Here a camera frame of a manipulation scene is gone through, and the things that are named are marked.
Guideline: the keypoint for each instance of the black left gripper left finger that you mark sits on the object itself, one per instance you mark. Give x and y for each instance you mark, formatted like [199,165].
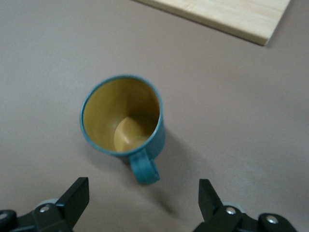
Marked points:
[72,205]

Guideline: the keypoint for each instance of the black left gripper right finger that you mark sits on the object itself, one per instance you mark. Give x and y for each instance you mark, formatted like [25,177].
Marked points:
[208,205]

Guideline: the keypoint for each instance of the teal cup yellow inside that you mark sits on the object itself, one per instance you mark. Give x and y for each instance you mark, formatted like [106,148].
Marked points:
[116,108]

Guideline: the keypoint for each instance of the wooden cutting board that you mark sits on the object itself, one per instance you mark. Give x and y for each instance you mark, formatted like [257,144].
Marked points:
[229,17]

